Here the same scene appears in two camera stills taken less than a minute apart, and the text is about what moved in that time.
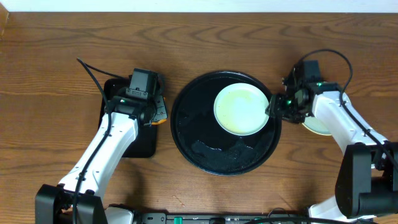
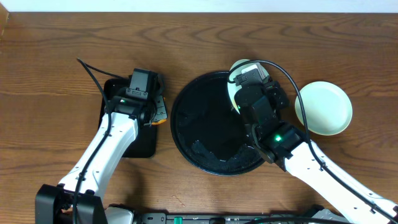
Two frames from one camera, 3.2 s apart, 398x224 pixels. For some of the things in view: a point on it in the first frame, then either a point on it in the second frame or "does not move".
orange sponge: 159,121 does not move
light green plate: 239,109 → 232,86
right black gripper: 277,106 → 278,95
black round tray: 201,140 does not move
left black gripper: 159,109 does not move
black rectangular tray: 144,144 does not move
